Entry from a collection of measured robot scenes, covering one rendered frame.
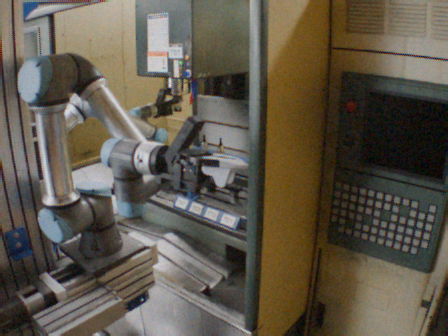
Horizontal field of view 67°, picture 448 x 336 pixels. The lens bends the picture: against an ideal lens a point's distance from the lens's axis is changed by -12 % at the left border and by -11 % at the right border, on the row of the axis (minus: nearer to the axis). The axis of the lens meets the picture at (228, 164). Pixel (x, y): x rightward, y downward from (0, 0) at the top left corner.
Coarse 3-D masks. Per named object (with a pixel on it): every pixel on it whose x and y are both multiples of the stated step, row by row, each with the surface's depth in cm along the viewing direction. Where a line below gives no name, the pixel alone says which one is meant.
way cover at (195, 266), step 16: (128, 224) 230; (144, 224) 228; (160, 240) 207; (176, 240) 207; (192, 240) 209; (160, 256) 197; (176, 256) 196; (192, 256) 197; (208, 256) 197; (176, 272) 186; (192, 272) 185; (208, 272) 187; (224, 272) 186; (208, 288) 180
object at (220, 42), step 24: (144, 0) 192; (168, 0) 181; (192, 0) 173; (216, 0) 185; (240, 0) 200; (144, 24) 197; (192, 24) 177; (216, 24) 189; (240, 24) 204; (144, 48) 201; (192, 48) 180; (216, 48) 193; (240, 48) 209; (144, 72) 206; (168, 72) 194; (192, 72) 184; (216, 72) 197; (240, 72) 214
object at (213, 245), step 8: (144, 216) 237; (152, 216) 231; (160, 224) 228; (168, 224) 223; (176, 224) 218; (184, 232) 215; (192, 232) 211; (200, 240) 208; (208, 240) 204; (216, 240) 200; (208, 248) 206; (216, 248) 202; (224, 248) 198; (232, 248) 202; (224, 256) 199; (232, 256) 204; (240, 256) 210
